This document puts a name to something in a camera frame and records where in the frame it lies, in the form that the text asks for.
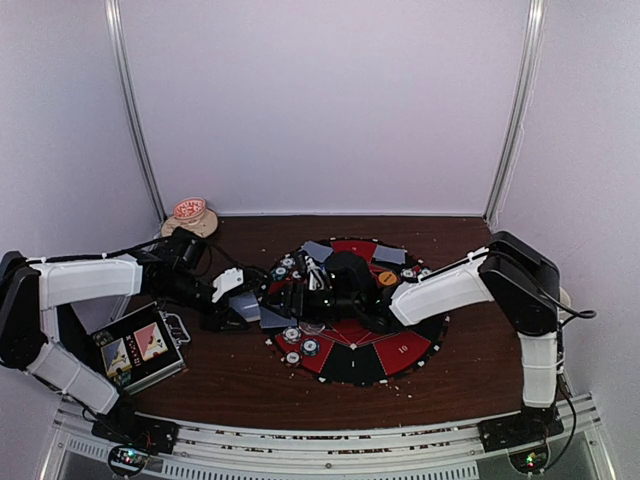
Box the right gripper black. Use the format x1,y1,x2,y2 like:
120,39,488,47
261,282,361,325

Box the dealt card sector three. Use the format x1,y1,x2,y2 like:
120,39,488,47
259,307,297,330

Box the green fifty chips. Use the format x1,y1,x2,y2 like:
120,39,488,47
271,266,290,281
300,338,321,356

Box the blue playing card deck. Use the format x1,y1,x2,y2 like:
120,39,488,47
229,292,261,323

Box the orange big blind button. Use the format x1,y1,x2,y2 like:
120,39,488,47
378,271,398,286

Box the clear acrylic dealer button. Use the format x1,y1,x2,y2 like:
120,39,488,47
300,323,326,335

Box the dealt card sector seven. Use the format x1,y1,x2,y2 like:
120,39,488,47
373,244,406,265

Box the dealt card sector five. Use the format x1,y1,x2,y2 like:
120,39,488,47
301,241,334,263

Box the brown hundred chip sector two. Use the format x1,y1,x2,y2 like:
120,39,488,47
284,351,301,367

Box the blue ten chips sector eight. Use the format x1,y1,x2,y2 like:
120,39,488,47
401,268,417,281

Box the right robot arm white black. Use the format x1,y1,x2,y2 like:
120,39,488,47
259,231,594,450

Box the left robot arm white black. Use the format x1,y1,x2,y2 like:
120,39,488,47
1,228,267,446

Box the round red black poker mat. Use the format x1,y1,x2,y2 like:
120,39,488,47
260,237,450,386

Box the round wooden plate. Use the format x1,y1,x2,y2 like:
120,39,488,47
160,209,219,239

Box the red white patterned bowl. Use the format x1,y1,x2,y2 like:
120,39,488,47
173,197,207,223

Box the aluminium poker case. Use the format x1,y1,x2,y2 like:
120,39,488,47
91,302,191,395

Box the cream ceramic mug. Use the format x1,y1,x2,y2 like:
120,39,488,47
558,287,571,311

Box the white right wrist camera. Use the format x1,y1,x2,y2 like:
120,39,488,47
297,251,328,291

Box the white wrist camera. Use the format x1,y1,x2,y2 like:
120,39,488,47
297,251,328,291
211,267,244,303

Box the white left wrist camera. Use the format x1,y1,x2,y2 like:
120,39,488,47
211,267,244,303

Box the front aluminium rail base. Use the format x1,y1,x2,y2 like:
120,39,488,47
36,395,625,479

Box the right aluminium frame post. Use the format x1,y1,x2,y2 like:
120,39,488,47
483,0,547,229

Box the aluminium frame post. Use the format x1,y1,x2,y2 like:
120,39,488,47
104,0,166,223
483,0,547,229

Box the left aluminium frame post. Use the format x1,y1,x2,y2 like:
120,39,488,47
104,0,166,223

